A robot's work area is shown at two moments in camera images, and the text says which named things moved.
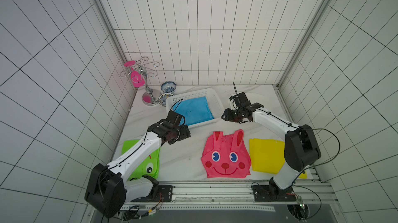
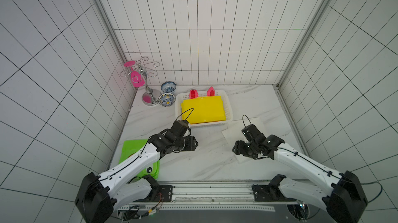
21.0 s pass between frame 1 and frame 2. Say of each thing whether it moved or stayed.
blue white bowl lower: stayed
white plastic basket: moved
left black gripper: moved
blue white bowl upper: stayed
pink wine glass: stayed
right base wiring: stayed
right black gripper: moved
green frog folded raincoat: stayed
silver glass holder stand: stayed
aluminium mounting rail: stayed
